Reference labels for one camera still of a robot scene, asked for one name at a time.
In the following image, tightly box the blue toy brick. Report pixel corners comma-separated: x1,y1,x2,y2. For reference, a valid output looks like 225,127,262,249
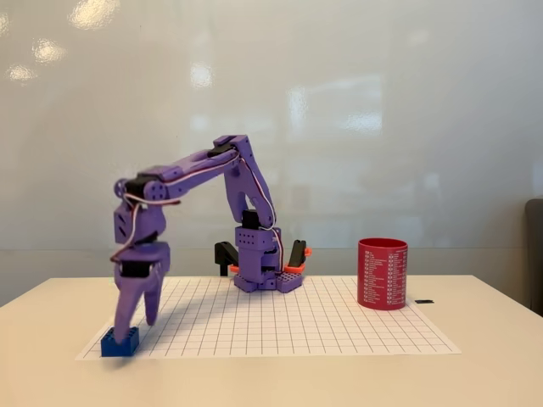
100,326,142,359

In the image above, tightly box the red cup with white print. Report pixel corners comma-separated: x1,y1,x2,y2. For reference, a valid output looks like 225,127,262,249
356,237,410,312

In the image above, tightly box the white grid paper sheet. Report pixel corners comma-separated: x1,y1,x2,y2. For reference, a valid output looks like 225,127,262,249
75,276,463,362

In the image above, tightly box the dark grey chair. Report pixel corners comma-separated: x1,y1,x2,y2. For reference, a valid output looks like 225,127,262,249
523,198,543,317

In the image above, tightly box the red white black servo cable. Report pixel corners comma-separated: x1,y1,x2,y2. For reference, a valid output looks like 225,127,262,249
110,150,284,272

